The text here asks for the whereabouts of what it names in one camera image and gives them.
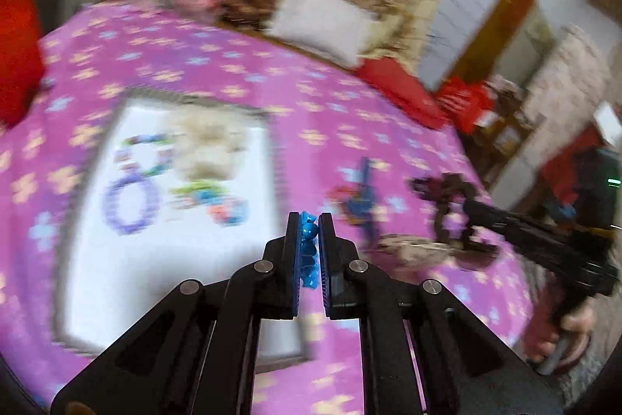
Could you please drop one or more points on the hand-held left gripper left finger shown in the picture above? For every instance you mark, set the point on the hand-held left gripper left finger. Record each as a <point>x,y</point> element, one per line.
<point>291,259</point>

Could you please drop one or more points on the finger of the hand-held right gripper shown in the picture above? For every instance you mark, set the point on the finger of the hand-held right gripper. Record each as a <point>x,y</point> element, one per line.
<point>534,252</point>
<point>515,220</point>

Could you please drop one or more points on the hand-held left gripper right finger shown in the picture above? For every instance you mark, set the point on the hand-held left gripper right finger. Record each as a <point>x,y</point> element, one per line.
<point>326,259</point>

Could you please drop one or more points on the black scrunchie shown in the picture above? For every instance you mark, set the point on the black scrunchie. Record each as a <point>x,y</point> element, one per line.
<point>444,191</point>

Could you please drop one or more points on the cream polka dot scrunchie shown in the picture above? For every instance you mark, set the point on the cream polka dot scrunchie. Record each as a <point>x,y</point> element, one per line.
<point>209,147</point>

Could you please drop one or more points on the striped cardboard box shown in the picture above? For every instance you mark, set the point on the striped cardboard box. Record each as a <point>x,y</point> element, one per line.
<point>97,249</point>

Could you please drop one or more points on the person's right hand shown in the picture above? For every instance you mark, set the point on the person's right hand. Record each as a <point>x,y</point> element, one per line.
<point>571,327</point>

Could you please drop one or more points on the red clothing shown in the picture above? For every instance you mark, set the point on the red clothing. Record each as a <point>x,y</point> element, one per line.
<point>566,167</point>

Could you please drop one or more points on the blue hair clip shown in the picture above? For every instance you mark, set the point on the blue hair clip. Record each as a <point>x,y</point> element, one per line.
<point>365,196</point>

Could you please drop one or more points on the wooden chair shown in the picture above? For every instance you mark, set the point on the wooden chair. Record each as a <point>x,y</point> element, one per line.
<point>505,142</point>

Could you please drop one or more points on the beige patterned scrunchie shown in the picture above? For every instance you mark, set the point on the beige patterned scrunchie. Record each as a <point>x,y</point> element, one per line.
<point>413,252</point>

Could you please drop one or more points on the red shopping bag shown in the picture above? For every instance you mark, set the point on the red shopping bag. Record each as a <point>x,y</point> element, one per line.
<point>466,101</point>

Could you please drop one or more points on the red ruffled cushion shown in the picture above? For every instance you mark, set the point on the red ruffled cushion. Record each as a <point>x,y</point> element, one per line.
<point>403,89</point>

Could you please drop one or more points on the grey pillow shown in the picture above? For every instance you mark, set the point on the grey pillow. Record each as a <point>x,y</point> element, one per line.
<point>316,23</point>

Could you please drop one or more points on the red cloth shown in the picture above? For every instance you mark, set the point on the red cloth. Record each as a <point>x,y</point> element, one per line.
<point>19,40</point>

